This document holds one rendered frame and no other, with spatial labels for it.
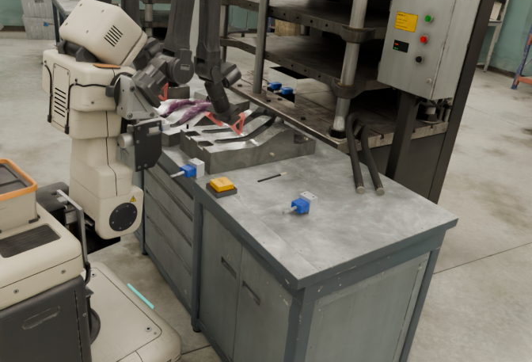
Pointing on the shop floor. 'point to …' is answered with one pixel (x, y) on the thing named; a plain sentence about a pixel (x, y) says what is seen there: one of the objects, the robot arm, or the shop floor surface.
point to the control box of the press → (422, 57)
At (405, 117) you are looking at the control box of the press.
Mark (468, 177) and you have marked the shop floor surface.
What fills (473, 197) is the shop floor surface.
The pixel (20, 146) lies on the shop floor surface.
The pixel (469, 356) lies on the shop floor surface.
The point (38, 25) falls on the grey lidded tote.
